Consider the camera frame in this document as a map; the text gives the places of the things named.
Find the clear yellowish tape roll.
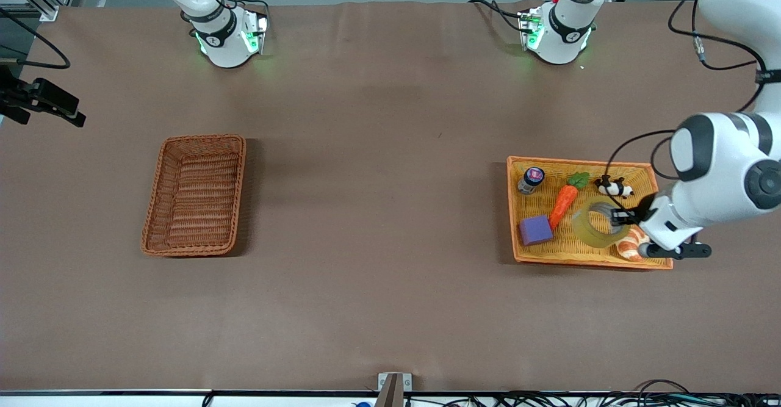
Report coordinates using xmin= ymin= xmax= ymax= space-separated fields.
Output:
xmin=572 ymin=201 xmax=631 ymax=250

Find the orange wicker basket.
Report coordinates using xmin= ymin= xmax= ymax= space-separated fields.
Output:
xmin=506 ymin=156 xmax=674 ymax=271

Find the brown wicker basket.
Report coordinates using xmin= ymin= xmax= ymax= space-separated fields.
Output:
xmin=140 ymin=134 xmax=248 ymax=258

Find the black white panda toy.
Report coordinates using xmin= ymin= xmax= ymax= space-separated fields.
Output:
xmin=594 ymin=175 xmax=635 ymax=200

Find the toy croissant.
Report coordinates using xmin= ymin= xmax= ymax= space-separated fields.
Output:
xmin=615 ymin=225 xmax=650 ymax=263

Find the orange toy carrot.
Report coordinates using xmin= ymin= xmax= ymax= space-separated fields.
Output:
xmin=548 ymin=171 xmax=591 ymax=232

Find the purple cube block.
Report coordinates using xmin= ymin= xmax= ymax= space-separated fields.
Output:
xmin=518 ymin=214 xmax=555 ymax=247

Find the small dark-lidded jar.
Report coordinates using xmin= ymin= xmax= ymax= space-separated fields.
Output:
xmin=517 ymin=167 xmax=545 ymax=195

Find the green-lit base connector plate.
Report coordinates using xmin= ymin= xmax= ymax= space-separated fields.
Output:
xmin=519 ymin=5 xmax=545 ymax=52
xmin=243 ymin=9 xmax=269 ymax=55

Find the brown table cloth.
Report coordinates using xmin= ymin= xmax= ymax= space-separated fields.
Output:
xmin=0 ymin=1 xmax=781 ymax=393

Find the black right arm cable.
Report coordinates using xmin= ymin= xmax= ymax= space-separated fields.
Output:
xmin=0 ymin=7 xmax=71 ymax=70

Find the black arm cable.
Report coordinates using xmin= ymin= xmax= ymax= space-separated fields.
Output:
xmin=0 ymin=7 xmax=71 ymax=70
xmin=604 ymin=0 xmax=769 ymax=212

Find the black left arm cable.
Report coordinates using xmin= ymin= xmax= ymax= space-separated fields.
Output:
xmin=604 ymin=0 xmax=769 ymax=212

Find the black cable tangle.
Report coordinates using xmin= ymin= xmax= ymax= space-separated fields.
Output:
xmin=403 ymin=380 xmax=781 ymax=407

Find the black base cable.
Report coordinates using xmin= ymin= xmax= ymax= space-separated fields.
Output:
xmin=469 ymin=0 xmax=525 ymax=32

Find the metal bracket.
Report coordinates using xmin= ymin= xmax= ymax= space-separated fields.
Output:
xmin=377 ymin=372 xmax=413 ymax=407

